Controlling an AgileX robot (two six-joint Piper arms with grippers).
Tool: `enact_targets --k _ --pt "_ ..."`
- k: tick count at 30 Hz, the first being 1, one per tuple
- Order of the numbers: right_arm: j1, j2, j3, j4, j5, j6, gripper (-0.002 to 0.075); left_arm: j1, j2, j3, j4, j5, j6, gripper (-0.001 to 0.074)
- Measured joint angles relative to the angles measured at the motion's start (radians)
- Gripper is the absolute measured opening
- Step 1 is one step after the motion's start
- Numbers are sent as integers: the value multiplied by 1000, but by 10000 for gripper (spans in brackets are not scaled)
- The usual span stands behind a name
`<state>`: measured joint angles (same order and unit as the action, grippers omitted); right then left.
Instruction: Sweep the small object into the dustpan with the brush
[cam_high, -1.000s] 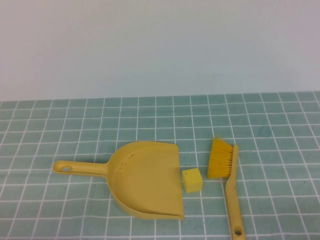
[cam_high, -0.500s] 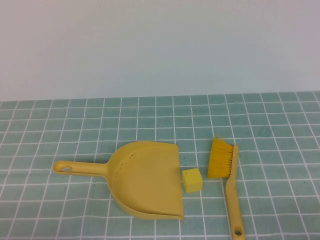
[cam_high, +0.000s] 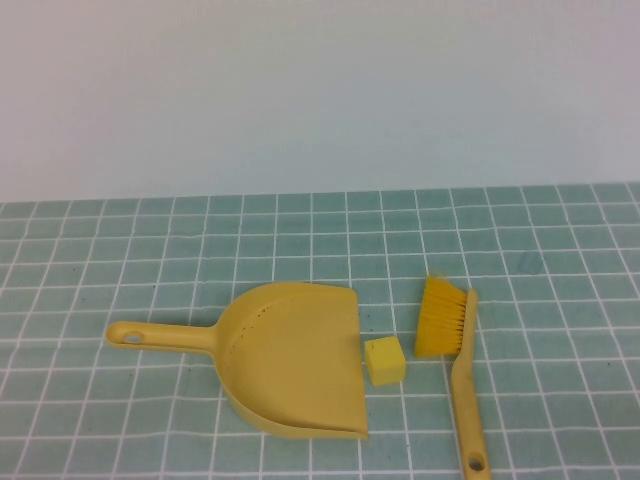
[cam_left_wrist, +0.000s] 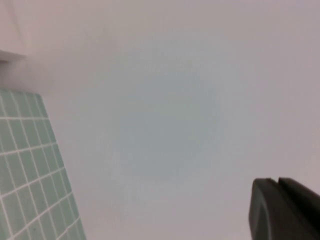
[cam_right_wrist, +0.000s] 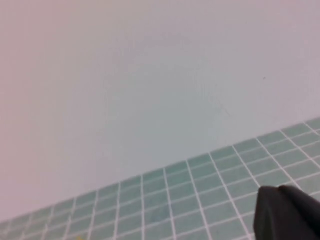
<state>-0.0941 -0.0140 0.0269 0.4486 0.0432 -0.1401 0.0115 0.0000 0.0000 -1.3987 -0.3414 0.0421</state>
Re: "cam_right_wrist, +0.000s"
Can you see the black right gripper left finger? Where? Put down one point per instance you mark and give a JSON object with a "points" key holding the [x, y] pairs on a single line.
{"points": [[270, 217]]}

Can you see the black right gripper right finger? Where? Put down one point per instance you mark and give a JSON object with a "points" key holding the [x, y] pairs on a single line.
{"points": [[302, 202]]}

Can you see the green white checkered tablecloth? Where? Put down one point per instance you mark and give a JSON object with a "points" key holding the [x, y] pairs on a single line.
{"points": [[175, 200]]}

